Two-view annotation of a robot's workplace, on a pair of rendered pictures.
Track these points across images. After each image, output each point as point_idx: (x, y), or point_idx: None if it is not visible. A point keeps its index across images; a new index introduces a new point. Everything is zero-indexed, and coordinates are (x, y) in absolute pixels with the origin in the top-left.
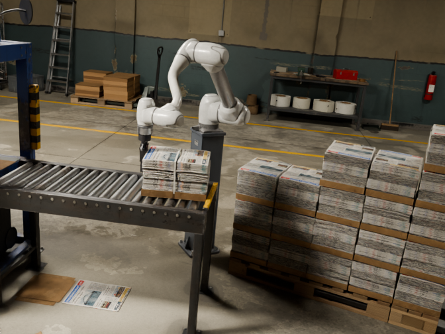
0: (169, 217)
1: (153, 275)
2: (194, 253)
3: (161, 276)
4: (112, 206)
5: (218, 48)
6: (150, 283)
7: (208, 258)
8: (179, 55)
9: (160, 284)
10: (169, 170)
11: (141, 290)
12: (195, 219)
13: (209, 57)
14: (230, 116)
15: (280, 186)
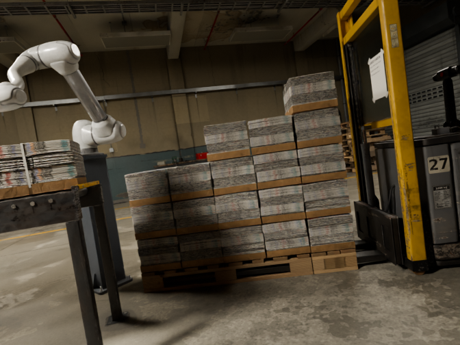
0: (21, 210)
1: (51, 327)
2: (72, 252)
3: (61, 325)
4: None
5: (64, 42)
6: (45, 338)
7: (112, 275)
8: (20, 56)
9: (59, 333)
10: (15, 157)
11: None
12: (60, 201)
13: (56, 51)
14: (105, 130)
15: (171, 177)
